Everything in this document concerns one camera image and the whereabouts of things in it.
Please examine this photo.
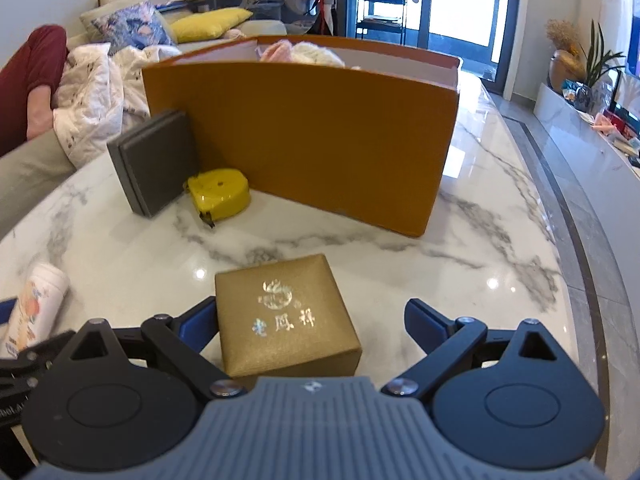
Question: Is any white printed blanket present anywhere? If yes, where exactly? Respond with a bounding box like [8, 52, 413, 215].
[52, 42, 183, 168]

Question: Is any white lotion tube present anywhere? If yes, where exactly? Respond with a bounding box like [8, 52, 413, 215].
[0, 262, 70, 358]

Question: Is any white television cabinet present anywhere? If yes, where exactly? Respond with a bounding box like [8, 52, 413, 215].
[532, 82, 640, 181]

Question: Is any green potted plant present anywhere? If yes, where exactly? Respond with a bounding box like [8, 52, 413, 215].
[580, 20, 626, 88]

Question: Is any yellow tape measure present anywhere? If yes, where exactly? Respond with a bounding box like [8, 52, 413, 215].
[186, 169, 251, 228]

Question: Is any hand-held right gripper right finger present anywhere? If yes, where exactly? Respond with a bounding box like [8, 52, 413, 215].
[380, 298, 573, 400]

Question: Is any black shelf rack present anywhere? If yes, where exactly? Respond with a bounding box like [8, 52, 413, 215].
[354, 0, 407, 46]

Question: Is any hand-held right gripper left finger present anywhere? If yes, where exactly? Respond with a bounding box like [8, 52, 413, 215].
[65, 296, 251, 401]

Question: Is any grey case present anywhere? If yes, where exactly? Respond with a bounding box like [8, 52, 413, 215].
[106, 108, 201, 218]

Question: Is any red ribbon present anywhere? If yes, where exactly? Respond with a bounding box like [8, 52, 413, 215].
[315, 0, 335, 36]

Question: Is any gold vase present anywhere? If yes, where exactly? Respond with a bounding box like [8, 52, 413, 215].
[549, 50, 586, 93]

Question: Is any glass sliding door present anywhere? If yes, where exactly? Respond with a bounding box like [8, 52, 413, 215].
[337, 0, 521, 96]

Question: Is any orange cardboard box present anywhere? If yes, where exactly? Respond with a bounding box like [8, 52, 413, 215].
[141, 35, 461, 238]

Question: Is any gold gift box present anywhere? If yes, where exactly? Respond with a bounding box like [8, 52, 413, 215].
[215, 254, 363, 378]

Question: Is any blue floral pillow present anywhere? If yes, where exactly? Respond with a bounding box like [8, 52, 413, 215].
[91, 1, 176, 53]

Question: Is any dried flower bunch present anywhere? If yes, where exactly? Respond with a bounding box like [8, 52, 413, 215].
[545, 19, 581, 53]

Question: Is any white crochet bunny toy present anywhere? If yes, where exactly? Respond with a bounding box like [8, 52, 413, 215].
[257, 39, 347, 68]

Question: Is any yellow pillow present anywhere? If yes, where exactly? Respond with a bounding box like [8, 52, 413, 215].
[170, 8, 253, 44]

